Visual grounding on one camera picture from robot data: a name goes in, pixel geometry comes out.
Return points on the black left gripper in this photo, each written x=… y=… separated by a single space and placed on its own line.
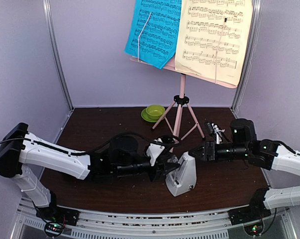
x=161 y=169

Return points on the aluminium front rail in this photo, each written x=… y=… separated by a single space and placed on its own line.
x=212 y=224

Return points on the pink music stand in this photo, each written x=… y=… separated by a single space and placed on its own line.
x=182 y=100

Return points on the yellow sheet music page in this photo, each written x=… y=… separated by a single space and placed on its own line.
x=212 y=39

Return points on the blue sheet music page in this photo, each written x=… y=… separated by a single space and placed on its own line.
x=154 y=31

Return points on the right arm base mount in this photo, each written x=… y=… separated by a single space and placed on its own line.
x=251 y=218

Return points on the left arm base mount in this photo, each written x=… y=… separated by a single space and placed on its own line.
x=55 y=220

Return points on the white metronome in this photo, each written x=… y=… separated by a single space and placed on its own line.
x=184 y=178

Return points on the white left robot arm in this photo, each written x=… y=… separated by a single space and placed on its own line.
x=118 y=157

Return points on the green bowl with saucer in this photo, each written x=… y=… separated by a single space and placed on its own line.
x=152 y=113

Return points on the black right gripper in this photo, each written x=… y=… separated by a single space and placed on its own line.
x=208 y=151

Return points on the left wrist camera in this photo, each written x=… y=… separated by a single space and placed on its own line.
x=161 y=149

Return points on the clear metronome front cover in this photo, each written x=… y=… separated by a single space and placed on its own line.
x=174 y=165

